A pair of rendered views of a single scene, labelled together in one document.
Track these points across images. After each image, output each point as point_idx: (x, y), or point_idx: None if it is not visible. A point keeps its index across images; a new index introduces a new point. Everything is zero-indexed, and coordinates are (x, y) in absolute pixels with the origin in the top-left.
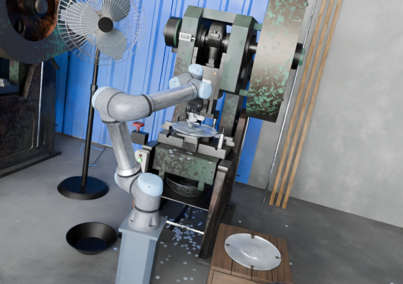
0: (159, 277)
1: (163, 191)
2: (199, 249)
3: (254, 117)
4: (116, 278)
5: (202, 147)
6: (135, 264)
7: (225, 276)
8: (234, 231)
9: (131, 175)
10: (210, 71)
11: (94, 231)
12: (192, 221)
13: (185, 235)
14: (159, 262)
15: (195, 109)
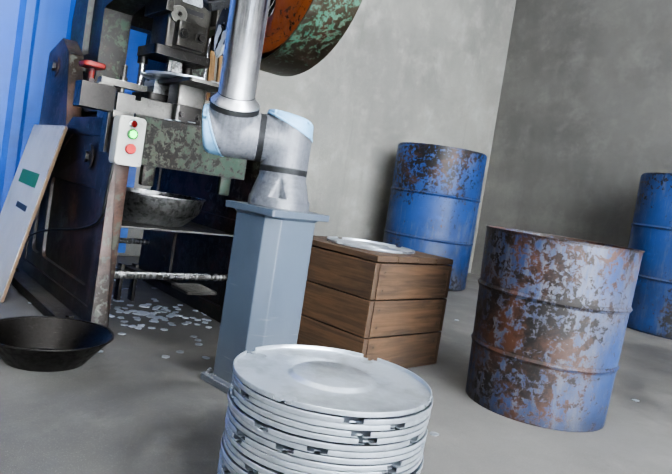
0: None
1: (127, 223)
2: (212, 321)
3: (280, 61)
4: (251, 333)
5: None
6: (291, 283)
7: (393, 268)
8: (318, 237)
9: (257, 111)
10: None
11: (18, 337)
12: (139, 300)
13: (162, 314)
14: (196, 345)
15: None
